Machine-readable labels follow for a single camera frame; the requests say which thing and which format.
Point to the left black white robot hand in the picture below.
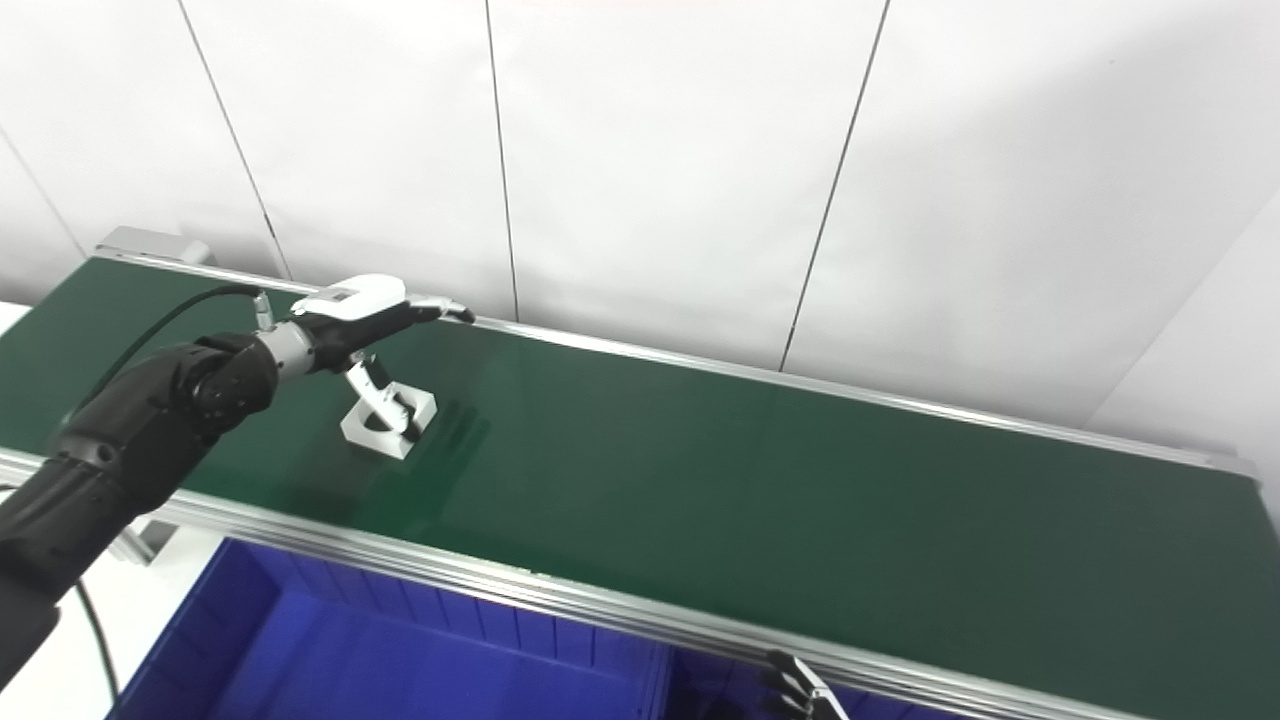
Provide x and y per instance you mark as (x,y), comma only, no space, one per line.
(350,300)

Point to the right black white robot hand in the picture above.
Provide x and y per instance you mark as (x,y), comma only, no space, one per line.
(800,695)

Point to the white square part round hole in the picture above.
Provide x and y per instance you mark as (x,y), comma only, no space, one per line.
(362,428)

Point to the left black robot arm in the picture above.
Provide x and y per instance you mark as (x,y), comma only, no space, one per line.
(140,430)

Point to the blue plastic bin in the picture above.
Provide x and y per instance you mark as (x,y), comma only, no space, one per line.
(720,695)
(350,650)

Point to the green conveyor belt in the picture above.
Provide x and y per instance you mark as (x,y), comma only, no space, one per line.
(750,500)
(500,580)

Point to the grey conveyor motor box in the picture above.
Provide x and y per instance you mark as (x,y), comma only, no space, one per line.
(150,243)

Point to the aluminium conveyor support leg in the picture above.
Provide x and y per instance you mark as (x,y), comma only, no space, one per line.
(150,540)

